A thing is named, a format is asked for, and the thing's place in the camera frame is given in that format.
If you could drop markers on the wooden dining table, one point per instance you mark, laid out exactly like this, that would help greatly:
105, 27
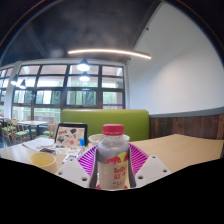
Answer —
31, 123

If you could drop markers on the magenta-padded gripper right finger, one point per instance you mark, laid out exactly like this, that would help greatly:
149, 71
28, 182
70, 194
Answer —
151, 168

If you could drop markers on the yellow cup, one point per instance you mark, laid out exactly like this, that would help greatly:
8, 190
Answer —
41, 160

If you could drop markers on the small blue-capped bottle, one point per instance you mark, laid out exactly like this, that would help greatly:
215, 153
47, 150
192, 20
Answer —
82, 142

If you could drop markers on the group of green-seated wooden chairs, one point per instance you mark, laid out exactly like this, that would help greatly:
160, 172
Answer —
21, 133

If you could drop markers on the green bench backrest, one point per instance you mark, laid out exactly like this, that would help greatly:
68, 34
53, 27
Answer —
90, 120

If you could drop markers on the sticker-covered black laptop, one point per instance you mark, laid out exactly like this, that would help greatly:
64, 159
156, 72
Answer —
70, 135

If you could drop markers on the white paper sheet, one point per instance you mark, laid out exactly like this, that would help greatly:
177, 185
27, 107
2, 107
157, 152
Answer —
36, 143

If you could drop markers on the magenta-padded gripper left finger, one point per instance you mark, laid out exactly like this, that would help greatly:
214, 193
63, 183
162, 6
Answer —
71, 171

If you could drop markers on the red-capped drink bottle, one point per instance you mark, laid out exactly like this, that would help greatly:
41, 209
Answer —
112, 156

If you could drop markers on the group of pendant lamps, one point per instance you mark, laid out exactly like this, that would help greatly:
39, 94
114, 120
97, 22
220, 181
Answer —
83, 65

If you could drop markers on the long linear ceiling light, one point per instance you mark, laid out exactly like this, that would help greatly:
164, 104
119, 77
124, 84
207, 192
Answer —
110, 51

